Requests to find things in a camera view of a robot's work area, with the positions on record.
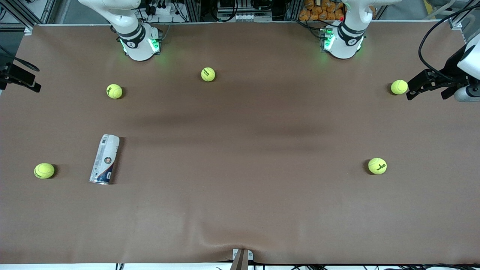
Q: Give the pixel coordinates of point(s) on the aluminium frame post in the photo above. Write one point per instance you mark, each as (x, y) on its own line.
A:
(459, 17)
(193, 11)
(22, 15)

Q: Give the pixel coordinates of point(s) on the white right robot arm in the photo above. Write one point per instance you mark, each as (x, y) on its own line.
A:
(137, 45)

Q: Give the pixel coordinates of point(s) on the pile of orange items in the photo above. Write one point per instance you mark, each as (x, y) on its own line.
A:
(318, 13)

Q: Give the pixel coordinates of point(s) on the brown table mat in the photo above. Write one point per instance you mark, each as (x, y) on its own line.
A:
(240, 195)

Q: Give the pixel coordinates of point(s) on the white power strip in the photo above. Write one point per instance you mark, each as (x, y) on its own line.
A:
(163, 9)

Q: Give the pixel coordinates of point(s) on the clear tennis ball can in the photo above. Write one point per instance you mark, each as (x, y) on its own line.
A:
(105, 159)

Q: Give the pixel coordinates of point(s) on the yellow tennis ball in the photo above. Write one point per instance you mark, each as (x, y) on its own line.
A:
(114, 91)
(377, 165)
(44, 170)
(208, 74)
(399, 87)

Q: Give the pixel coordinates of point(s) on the metal table edge bracket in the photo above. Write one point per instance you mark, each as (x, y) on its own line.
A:
(242, 257)

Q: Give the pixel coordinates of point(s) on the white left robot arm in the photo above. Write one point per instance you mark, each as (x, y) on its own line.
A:
(347, 45)

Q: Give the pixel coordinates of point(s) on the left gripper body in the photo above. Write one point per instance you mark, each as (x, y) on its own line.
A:
(452, 66)

